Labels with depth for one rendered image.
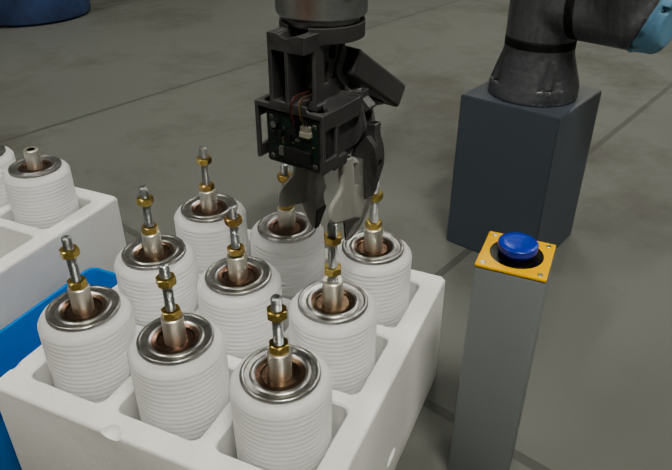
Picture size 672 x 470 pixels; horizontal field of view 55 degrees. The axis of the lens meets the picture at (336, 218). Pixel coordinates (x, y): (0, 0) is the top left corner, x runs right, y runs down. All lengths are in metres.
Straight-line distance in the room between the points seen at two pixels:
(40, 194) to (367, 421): 0.61
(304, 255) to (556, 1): 0.56
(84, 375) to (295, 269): 0.27
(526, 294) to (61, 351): 0.47
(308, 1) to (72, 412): 0.47
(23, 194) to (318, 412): 0.61
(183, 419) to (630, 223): 1.04
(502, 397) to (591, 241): 0.66
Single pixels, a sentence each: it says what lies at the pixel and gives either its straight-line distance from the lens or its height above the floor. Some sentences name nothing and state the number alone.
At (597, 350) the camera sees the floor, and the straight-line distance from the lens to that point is 1.09.
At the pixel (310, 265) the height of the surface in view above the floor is 0.22.
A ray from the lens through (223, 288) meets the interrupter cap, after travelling 0.72.
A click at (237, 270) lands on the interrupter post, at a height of 0.27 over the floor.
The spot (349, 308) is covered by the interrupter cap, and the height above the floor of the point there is 0.25.
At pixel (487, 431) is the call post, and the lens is 0.80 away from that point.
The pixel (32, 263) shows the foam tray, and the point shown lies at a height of 0.16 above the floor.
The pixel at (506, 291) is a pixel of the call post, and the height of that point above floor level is 0.29.
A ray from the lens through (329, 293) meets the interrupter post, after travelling 0.68.
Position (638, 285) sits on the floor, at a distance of 1.26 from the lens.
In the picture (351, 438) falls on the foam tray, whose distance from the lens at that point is 0.66.
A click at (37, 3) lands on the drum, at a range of 3.11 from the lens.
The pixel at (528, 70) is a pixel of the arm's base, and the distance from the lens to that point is 1.12.
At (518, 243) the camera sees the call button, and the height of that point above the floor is 0.33.
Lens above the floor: 0.68
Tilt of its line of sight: 30 degrees down
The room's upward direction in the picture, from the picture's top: straight up
